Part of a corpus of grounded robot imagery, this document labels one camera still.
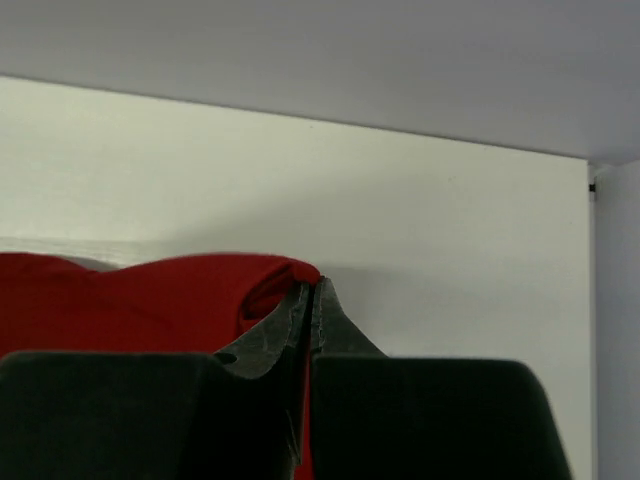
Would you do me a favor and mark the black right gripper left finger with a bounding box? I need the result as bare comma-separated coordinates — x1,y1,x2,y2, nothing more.
1,284,311,479

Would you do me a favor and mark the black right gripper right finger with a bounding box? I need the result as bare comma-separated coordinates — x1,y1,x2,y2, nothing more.
310,279,571,479

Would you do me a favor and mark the red t-shirt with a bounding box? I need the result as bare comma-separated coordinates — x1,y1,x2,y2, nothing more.
0,252,321,480

